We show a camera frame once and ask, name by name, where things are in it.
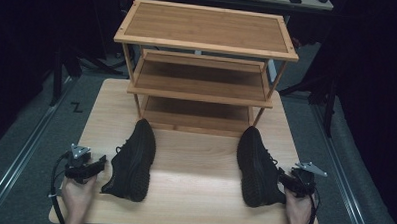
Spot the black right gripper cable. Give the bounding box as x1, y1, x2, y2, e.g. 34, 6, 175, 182
305, 189, 322, 224

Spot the person's right hand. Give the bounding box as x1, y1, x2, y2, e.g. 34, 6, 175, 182
282, 191, 315, 224

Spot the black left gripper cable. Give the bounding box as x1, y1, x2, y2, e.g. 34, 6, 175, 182
48, 151, 70, 224

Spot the black knit sneaker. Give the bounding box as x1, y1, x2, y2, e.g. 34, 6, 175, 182
99, 117, 158, 204
234, 124, 290, 209

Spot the light background desk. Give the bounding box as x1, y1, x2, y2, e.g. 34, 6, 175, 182
189, 0, 334, 13

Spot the wooden three-tier shoe rack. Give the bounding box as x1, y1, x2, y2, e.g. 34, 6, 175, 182
110, 0, 301, 140

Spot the metal floor rail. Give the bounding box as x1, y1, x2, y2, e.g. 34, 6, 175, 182
306, 102, 377, 224
0, 73, 76, 221

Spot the black metal stand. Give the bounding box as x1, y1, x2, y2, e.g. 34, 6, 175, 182
49, 43, 125, 110
278, 73, 340, 139

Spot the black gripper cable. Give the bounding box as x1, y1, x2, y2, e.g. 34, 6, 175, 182
305, 189, 322, 224
48, 151, 70, 224

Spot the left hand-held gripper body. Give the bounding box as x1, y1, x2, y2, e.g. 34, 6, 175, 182
63, 142, 94, 185

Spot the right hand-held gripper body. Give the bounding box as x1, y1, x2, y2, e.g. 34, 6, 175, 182
290, 160, 329, 200

